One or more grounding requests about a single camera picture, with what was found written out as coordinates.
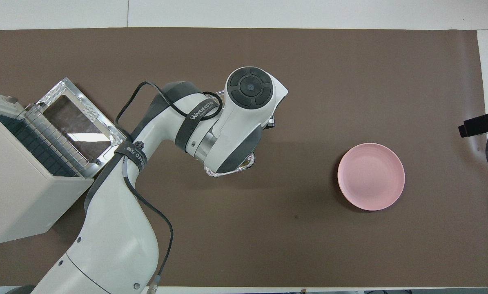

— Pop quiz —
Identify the aluminium foil tray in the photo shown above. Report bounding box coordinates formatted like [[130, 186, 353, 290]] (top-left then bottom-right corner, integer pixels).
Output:
[[204, 91, 256, 178]]

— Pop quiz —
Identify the glass oven door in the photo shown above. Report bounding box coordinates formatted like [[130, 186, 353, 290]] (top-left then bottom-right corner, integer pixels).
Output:
[[36, 78, 131, 179]]

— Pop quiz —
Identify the cream toaster oven body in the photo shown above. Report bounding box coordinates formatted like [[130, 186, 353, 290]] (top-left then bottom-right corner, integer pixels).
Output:
[[0, 87, 94, 245]]

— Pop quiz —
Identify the pink round plate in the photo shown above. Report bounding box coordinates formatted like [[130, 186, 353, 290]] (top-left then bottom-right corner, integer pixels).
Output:
[[337, 143, 406, 212]]

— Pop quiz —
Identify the brown table mat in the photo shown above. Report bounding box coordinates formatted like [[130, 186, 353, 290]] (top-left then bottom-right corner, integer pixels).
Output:
[[0, 28, 488, 287]]

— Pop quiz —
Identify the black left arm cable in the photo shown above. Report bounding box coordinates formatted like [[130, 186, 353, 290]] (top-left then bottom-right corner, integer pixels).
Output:
[[114, 81, 224, 294]]

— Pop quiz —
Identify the oven wire rack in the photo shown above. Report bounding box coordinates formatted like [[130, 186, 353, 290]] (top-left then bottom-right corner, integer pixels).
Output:
[[23, 104, 97, 178]]

